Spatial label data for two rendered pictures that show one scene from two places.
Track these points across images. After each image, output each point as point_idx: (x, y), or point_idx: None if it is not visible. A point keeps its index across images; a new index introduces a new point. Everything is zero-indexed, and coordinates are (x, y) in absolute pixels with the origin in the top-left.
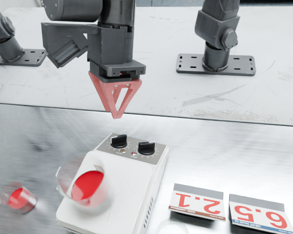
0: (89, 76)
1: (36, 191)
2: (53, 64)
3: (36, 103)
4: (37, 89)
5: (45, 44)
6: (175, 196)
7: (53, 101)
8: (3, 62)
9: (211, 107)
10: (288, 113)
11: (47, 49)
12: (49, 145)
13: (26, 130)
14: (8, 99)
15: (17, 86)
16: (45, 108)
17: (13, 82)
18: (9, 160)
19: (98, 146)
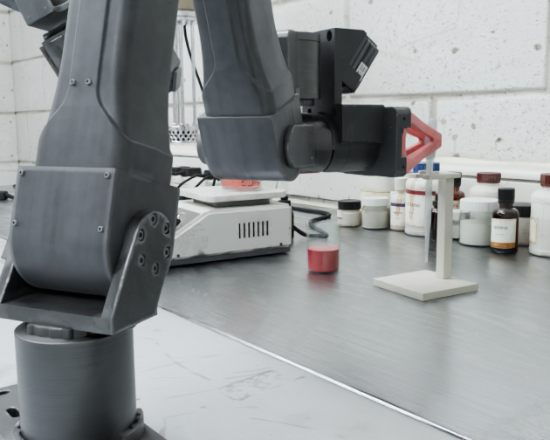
0: None
1: (303, 271)
2: (176, 88)
3: (195, 326)
4: (161, 343)
5: (173, 58)
6: None
7: (162, 318)
8: (146, 428)
9: None
10: None
11: (178, 59)
12: (243, 287)
13: (259, 306)
14: (247, 354)
15: (194, 367)
16: (191, 316)
17: (191, 380)
18: (319, 293)
19: (193, 220)
